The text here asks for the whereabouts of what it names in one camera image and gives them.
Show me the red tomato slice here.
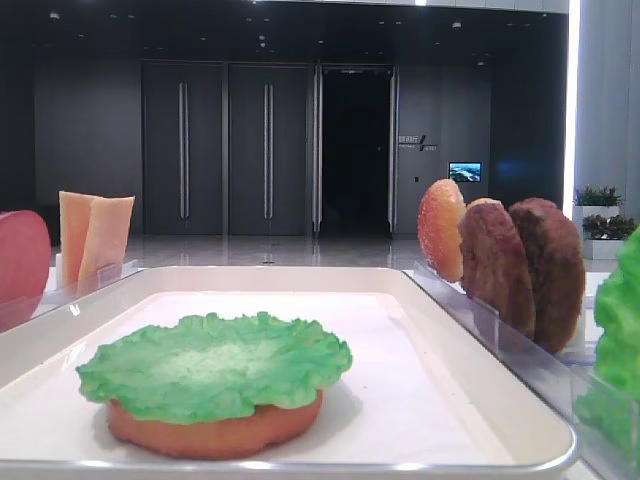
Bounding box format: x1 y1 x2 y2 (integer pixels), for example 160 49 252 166
1 210 51 303

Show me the front brown meat patty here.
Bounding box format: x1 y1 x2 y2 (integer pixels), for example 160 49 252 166
458 203 536 338

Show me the brown meat patty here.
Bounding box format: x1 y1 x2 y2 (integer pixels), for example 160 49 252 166
509 198 586 354
458 203 536 338

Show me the green lettuce leaf on bun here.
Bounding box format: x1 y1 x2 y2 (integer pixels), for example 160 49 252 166
76 312 353 425

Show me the right orange cheese slice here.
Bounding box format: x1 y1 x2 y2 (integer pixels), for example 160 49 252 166
78 196 135 280

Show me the orange cheese slice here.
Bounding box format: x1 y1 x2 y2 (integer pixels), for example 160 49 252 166
78 196 135 280
59 191 97 286

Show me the rear brown meat patty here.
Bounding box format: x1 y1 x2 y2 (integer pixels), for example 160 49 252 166
509 198 586 354

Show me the left orange cheese slice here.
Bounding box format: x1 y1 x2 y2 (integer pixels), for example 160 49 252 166
59 191 97 286

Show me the green lettuce leaf in rack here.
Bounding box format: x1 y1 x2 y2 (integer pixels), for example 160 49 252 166
576 232 639 460

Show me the sesame top bun slice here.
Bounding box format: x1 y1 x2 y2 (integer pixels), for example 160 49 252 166
417 179 466 282

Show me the open glass doorway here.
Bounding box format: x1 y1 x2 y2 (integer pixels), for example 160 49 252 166
319 67 393 237

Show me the middle double door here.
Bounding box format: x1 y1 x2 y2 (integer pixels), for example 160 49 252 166
229 65 308 236

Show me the double door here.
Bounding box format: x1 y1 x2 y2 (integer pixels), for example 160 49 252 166
143 63 223 235
229 65 308 236

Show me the white rectangular tray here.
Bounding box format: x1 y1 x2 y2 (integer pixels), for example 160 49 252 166
1 267 579 479

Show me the left double door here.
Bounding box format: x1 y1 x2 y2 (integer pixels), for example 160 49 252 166
143 63 223 235

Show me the orange bottom bun slice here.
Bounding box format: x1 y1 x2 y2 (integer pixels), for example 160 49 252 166
107 390 323 460

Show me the white planter with plants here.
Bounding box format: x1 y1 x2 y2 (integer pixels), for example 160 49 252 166
573 185 638 260

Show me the right clear acrylic rack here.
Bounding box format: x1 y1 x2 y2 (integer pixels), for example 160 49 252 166
402 259 640 480

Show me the clear acrylic rack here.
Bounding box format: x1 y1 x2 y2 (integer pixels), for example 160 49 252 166
402 259 640 480
1 260 140 333

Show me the left clear acrylic rack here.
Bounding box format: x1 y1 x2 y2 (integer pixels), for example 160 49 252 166
1 260 140 333

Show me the small wall display screen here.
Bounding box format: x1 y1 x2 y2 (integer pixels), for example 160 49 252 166
448 162 482 183

